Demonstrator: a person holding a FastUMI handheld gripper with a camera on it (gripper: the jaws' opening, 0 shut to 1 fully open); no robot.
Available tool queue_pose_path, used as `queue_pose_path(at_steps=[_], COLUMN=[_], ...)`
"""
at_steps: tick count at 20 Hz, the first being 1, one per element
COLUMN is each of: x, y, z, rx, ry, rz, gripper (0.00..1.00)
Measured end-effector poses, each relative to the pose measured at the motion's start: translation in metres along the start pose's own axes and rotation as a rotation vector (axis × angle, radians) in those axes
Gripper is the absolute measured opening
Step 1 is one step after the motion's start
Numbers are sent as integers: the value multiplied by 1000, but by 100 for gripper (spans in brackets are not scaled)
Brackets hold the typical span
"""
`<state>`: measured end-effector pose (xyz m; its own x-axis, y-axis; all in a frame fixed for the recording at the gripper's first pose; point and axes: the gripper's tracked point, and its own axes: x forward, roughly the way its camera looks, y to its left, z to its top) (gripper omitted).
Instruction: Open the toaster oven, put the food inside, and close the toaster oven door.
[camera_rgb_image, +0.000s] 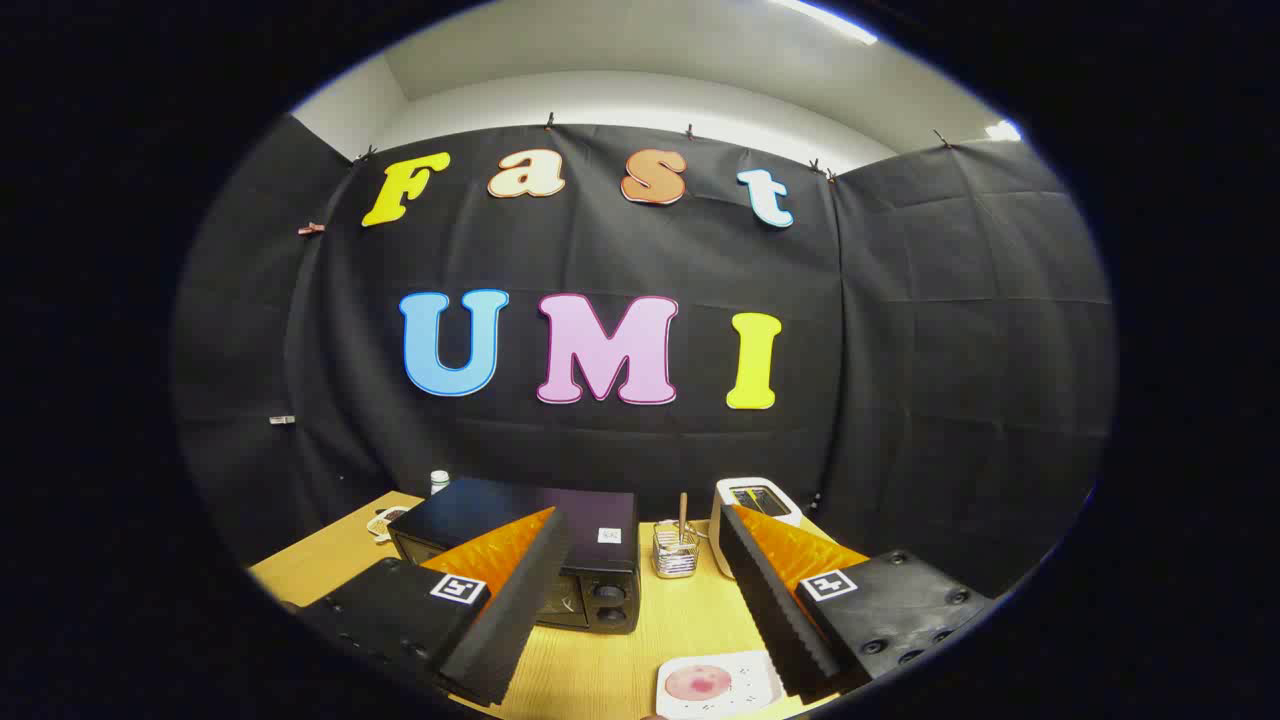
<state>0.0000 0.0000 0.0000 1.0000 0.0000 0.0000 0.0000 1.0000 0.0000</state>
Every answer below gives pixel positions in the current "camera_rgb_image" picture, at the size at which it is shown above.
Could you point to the black toaster oven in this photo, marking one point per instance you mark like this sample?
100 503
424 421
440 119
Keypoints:
520 505

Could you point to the white bottle with green cap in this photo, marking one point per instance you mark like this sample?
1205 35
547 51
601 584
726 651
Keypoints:
439 484

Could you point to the wooden stick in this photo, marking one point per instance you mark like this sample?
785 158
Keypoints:
684 515

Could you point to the white divided snack dish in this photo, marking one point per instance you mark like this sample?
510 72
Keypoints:
385 525

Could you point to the ceiling light strip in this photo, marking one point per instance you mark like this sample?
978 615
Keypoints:
1003 131

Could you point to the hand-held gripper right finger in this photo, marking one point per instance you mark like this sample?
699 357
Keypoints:
770 610

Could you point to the pink ham slice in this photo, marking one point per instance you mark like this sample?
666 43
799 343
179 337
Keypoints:
697 682

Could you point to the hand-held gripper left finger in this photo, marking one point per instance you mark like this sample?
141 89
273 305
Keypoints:
520 610

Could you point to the white square plate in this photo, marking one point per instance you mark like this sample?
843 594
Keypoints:
750 685

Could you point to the cream pop-up toaster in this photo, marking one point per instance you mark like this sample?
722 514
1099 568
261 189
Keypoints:
722 500

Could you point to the black backdrop cloth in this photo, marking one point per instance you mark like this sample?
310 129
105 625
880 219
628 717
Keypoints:
900 350

